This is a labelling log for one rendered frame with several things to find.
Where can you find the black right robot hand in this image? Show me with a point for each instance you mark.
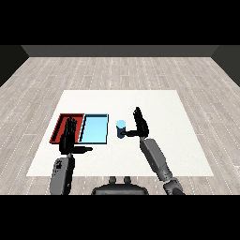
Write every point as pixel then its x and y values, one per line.
pixel 141 125

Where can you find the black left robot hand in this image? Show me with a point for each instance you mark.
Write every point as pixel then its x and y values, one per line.
pixel 67 142

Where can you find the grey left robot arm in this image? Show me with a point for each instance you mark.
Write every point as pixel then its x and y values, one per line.
pixel 62 175

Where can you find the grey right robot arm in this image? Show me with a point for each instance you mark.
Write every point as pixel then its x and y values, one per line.
pixel 159 165

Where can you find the red shallow open box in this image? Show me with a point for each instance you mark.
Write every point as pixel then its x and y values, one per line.
pixel 61 128

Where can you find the small blue can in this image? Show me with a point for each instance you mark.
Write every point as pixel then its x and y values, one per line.
pixel 121 128

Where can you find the light blue shallow open box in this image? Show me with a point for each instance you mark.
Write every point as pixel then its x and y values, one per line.
pixel 94 128

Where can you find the dark grey robot body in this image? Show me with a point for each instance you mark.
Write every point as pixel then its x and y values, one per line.
pixel 120 188

